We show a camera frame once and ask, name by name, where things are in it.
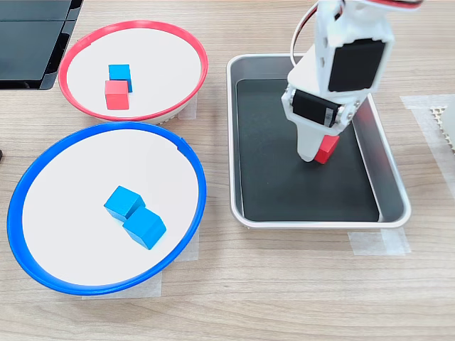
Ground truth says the red cube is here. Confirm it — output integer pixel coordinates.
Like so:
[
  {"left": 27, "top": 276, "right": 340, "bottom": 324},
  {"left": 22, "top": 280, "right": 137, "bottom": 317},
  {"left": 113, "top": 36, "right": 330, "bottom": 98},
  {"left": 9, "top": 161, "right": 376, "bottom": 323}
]
[
  {"left": 314, "top": 134, "right": 341, "bottom": 165},
  {"left": 105, "top": 80, "right": 130, "bottom": 111}
]

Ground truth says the blue cube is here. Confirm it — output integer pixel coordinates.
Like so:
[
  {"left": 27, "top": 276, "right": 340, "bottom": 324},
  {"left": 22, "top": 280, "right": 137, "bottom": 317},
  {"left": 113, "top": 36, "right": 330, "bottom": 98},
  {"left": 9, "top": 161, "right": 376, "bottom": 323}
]
[
  {"left": 108, "top": 64, "right": 134, "bottom": 93},
  {"left": 122, "top": 205, "right": 167, "bottom": 251},
  {"left": 103, "top": 185, "right": 146, "bottom": 220}
]

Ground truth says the black tray mat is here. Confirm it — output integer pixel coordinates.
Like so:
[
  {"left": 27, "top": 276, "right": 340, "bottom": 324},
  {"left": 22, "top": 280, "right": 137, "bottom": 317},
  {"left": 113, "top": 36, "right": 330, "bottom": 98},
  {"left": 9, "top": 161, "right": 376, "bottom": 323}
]
[{"left": 235, "top": 78, "right": 380, "bottom": 223}]

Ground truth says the translucent tape sheet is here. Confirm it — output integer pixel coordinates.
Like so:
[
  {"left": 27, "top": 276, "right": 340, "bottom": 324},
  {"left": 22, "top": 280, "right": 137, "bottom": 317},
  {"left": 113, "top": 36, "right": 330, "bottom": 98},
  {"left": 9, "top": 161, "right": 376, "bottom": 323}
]
[{"left": 400, "top": 94, "right": 455, "bottom": 200}]

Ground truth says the steel tray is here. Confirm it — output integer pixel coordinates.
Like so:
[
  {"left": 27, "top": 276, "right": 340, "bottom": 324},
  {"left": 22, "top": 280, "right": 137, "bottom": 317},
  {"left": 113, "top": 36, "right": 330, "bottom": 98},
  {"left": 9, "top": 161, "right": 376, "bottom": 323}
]
[{"left": 226, "top": 53, "right": 412, "bottom": 229}]

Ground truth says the translucent tape strip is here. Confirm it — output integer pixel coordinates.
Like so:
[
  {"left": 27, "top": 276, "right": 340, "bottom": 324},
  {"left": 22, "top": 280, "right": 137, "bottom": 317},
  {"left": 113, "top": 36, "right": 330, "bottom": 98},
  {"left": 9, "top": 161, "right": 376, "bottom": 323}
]
[
  {"left": 348, "top": 229, "right": 412, "bottom": 256},
  {"left": 81, "top": 227, "right": 200, "bottom": 300},
  {"left": 156, "top": 94, "right": 198, "bottom": 125}
]

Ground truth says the red-rimmed white plate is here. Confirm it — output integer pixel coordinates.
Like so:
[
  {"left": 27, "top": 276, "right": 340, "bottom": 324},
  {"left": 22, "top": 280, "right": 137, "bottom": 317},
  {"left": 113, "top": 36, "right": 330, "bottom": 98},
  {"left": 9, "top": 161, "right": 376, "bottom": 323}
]
[{"left": 58, "top": 20, "right": 209, "bottom": 125}]

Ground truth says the blue-rimmed white plate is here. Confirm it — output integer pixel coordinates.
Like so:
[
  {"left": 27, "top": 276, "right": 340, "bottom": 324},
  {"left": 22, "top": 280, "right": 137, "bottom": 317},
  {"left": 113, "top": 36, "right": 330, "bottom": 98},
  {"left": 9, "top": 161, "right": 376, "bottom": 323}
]
[{"left": 6, "top": 121, "right": 208, "bottom": 296}]

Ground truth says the black glossy panel device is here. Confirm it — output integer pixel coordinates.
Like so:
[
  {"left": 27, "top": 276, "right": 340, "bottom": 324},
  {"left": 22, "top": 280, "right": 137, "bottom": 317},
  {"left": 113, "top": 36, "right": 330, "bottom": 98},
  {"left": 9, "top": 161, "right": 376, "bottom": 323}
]
[{"left": 0, "top": 0, "right": 85, "bottom": 90}]

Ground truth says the pale perforated base plate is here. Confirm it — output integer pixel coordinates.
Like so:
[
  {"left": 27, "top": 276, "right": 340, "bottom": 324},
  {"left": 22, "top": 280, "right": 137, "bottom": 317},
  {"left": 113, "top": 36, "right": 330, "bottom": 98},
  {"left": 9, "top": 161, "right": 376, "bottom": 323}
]
[{"left": 429, "top": 105, "right": 455, "bottom": 153}]

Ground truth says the red black white servo cable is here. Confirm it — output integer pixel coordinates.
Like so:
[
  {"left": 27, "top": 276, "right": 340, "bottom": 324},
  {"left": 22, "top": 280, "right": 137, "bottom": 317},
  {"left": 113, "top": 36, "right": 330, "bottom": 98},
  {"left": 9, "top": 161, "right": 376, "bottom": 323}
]
[{"left": 290, "top": 0, "right": 426, "bottom": 68}]

